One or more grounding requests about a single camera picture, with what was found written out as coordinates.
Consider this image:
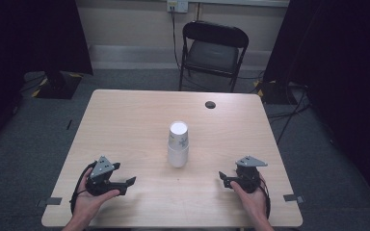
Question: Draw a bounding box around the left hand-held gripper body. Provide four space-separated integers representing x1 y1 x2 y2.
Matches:
85 155 122 197

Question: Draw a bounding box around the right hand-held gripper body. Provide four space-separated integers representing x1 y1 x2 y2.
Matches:
229 155 269 194

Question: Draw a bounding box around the plain white paper cup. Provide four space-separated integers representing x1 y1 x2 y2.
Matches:
167 143 190 168

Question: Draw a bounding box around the printed white paper cup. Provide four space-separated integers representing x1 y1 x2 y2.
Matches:
168 120 190 151

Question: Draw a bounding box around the person's right hand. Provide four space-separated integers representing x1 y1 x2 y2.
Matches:
229 173 269 223

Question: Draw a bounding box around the person's left hand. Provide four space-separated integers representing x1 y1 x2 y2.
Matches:
72 175 121 223

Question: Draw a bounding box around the grey tape strip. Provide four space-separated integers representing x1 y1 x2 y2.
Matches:
282 193 305 205
36 196 64 208

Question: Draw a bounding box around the black stand base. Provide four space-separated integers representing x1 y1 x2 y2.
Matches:
31 70 85 100
253 79 299 106

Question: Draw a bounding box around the black folding chair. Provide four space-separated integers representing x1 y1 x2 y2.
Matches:
178 20 251 93

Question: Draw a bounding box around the dark curtain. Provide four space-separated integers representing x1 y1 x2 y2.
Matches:
262 0 370 215
0 0 94 152

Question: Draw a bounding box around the left hand-held gripper black cable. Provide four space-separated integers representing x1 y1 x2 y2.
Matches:
69 161 98 216

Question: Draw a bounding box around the hand-held gripper black cable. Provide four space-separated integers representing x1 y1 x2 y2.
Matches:
259 178 273 219
69 161 98 216

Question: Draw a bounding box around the right hand-held gripper black cable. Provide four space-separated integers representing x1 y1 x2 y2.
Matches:
259 178 273 219

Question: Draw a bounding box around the black floor cable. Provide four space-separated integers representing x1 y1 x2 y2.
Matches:
265 82 312 146

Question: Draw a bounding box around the black power cable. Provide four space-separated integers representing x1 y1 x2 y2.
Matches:
171 5 183 71

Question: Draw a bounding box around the white wall socket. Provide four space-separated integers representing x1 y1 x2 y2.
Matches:
166 0 190 14

